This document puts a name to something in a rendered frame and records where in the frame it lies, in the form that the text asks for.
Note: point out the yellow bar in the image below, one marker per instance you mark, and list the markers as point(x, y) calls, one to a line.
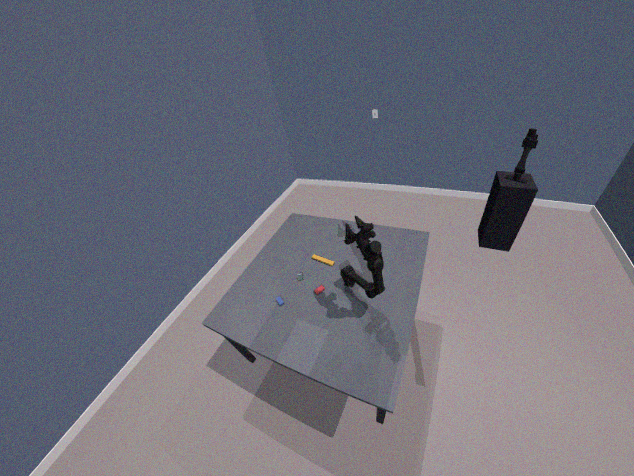
point(324, 260)

